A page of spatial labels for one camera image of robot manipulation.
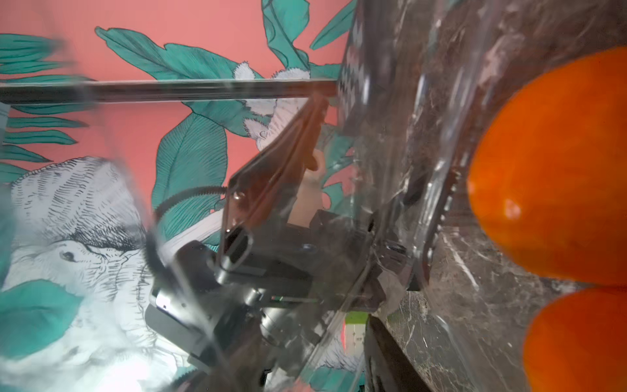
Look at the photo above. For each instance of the orange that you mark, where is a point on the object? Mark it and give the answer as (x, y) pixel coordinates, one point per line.
(548, 180)

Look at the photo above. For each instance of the left black frame post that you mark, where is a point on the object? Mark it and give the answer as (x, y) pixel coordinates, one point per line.
(162, 91)

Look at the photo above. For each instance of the clear clamshell container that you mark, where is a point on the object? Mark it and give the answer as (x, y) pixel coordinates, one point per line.
(455, 65)

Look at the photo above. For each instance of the rubik cube on table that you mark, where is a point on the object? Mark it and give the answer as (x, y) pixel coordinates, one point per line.
(353, 333)

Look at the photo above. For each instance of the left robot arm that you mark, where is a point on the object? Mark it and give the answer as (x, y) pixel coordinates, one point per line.
(264, 357)

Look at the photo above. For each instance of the black white checkerboard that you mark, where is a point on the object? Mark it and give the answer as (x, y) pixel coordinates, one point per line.
(367, 63)

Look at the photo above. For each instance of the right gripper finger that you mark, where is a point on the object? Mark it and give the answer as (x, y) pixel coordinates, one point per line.
(387, 368)

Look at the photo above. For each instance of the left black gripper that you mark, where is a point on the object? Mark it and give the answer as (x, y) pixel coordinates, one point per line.
(274, 278)

